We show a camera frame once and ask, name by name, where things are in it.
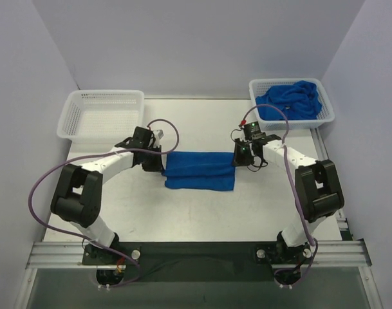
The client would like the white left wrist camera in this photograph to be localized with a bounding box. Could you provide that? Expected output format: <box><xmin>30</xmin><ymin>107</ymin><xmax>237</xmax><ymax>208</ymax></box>
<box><xmin>152</xmin><ymin>129</ymin><xmax>164</xmax><ymax>140</ymax></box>

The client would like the white basket with towels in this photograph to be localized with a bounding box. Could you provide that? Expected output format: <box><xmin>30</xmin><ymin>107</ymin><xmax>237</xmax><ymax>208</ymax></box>
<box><xmin>249</xmin><ymin>77</ymin><xmax>335</xmax><ymax>131</ymax></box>

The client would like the blue towel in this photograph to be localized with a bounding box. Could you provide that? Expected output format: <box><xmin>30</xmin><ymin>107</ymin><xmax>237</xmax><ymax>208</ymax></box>
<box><xmin>163</xmin><ymin>151</ymin><xmax>236</xmax><ymax>192</ymax></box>

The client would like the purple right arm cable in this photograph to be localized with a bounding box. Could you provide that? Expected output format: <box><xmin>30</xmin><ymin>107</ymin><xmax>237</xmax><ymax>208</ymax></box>
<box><xmin>239</xmin><ymin>104</ymin><xmax>319</xmax><ymax>287</ymax></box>

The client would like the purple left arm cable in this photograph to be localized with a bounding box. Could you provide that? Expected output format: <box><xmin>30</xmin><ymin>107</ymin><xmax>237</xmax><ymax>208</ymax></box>
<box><xmin>27</xmin><ymin>118</ymin><xmax>180</xmax><ymax>288</ymax></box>

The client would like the empty white plastic basket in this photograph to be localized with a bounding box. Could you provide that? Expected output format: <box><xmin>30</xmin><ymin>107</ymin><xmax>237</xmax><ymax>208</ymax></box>
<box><xmin>57</xmin><ymin>90</ymin><xmax>145</xmax><ymax>144</ymax></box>

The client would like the crumpled blue towels pile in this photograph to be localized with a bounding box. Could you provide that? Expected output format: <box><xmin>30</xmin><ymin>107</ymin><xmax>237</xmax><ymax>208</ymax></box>
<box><xmin>255</xmin><ymin>80</ymin><xmax>322</xmax><ymax>120</ymax></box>

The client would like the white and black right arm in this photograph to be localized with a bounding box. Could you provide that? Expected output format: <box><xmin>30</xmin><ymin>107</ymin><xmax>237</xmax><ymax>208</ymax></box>
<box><xmin>232</xmin><ymin>121</ymin><xmax>344</xmax><ymax>248</ymax></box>

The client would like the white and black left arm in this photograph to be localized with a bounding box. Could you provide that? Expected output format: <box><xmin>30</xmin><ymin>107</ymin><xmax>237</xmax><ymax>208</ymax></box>
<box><xmin>50</xmin><ymin>127</ymin><xmax>164</xmax><ymax>255</ymax></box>

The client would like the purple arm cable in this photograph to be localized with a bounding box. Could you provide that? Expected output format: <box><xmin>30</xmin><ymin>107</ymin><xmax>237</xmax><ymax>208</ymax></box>
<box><xmin>27</xmin><ymin>118</ymin><xmax>180</xmax><ymax>288</ymax></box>
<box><xmin>239</xmin><ymin>104</ymin><xmax>319</xmax><ymax>287</ymax></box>

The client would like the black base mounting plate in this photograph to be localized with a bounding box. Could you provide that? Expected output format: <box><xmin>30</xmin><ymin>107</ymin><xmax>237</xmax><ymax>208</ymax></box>
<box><xmin>82</xmin><ymin>241</ymin><xmax>314</xmax><ymax>285</ymax></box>

